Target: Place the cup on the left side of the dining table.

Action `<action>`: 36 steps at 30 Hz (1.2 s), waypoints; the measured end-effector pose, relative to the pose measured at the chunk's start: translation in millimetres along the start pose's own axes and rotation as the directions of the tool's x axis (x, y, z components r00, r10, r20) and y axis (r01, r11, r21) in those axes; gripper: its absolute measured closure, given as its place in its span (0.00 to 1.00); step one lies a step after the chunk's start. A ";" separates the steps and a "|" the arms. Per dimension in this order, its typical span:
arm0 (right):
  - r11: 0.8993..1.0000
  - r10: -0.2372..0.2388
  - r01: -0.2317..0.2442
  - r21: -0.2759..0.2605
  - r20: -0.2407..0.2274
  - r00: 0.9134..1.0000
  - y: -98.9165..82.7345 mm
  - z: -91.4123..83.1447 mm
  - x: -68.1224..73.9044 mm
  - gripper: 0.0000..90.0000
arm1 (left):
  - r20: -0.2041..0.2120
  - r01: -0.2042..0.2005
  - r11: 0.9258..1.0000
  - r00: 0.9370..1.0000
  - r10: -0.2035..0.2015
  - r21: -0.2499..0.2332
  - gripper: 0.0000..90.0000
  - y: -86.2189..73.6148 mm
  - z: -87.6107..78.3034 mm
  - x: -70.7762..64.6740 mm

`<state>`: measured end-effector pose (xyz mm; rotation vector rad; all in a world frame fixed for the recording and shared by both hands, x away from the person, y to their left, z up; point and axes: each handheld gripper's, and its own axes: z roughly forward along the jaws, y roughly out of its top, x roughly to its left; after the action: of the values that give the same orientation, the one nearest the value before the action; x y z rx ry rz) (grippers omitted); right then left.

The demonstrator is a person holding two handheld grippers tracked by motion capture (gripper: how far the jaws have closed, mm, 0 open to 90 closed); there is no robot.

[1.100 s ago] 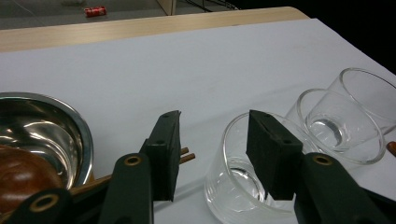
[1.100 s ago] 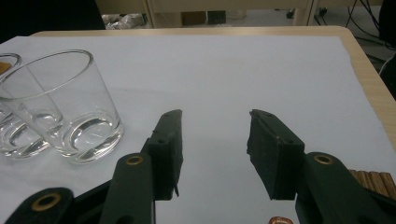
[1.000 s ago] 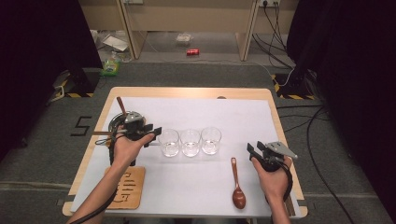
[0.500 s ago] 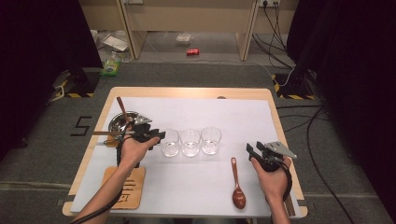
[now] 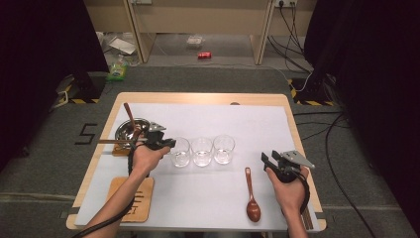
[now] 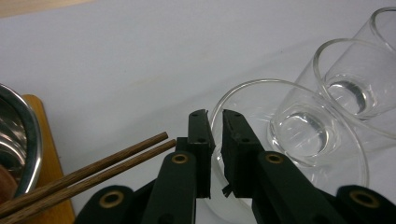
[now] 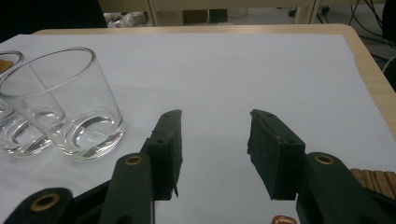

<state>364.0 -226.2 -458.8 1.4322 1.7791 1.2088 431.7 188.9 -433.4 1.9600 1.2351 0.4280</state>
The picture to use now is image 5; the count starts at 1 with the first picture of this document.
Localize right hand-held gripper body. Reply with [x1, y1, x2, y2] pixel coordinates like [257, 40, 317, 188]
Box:
[271, 150, 316, 183]

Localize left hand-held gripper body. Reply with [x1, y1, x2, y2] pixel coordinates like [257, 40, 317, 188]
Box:
[143, 122, 167, 151]

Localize steel bowl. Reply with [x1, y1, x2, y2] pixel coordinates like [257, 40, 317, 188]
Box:
[114, 117, 152, 142]

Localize brown wooden spoon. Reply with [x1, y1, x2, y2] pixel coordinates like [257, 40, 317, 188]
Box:
[245, 167, 262, 223]
[123, 102, 142, 140]

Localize wooden cutout coaster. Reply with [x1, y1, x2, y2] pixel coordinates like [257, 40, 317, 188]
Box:
[111, 143, 133, 157]
[105, 177, 156, 223]

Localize single brown wooden chopstick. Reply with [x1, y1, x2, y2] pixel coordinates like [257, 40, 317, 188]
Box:
[98, 139, 148, 145]

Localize person's left hand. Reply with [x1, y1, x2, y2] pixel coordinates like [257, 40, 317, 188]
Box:
[131, 145, 171, 178]

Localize person's right hand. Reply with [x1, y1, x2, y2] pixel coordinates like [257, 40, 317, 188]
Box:
[265, 167, 310, 216]

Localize clear drinking glass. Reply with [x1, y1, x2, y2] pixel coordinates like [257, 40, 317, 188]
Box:
[190, 136, 214, 168]
[169, 136, 192, 168]
[212, 134, 236, 166]

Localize white table mat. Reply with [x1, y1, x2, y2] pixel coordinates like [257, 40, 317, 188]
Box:
[73, 102, 321, 232]

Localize wooden table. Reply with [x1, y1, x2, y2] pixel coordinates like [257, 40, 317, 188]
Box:
[65, 92, 328, 232]

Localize hazard striped stand base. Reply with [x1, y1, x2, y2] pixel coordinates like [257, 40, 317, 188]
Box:
[286, 77, 336, 107]
[55, 72, 107, 105]

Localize green packet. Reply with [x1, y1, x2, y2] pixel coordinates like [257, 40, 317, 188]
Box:
[105, 62, 129, 82]

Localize pile of white papers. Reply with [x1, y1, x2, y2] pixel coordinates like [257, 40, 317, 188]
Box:
[94, 31, 141, 67]

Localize clear plastic bag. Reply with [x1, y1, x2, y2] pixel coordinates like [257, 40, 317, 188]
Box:
[185, 35, 206, 51]

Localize black curtain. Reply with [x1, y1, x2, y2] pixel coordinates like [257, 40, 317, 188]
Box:
[0, 0, 109, 173]
[303, 0, 420, 232]

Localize beige desk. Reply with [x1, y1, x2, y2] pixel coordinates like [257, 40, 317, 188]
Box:
[82, 0, 318, 66]

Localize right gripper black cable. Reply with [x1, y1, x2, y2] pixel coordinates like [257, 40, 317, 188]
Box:
[298, 172, 312, 216]

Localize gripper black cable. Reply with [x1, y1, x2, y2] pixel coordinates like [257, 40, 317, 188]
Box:
[70, 140, 138, 238]
[298, 172, 312, 216]

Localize black floor cable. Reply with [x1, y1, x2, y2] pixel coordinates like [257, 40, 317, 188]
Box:
[292, 110, 378, 238]

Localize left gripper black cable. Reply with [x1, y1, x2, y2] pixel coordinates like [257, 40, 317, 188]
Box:
[70, 140, 138, 238]

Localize black socket cables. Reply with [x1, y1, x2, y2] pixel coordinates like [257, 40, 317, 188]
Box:
[266, 2, 314, 74]

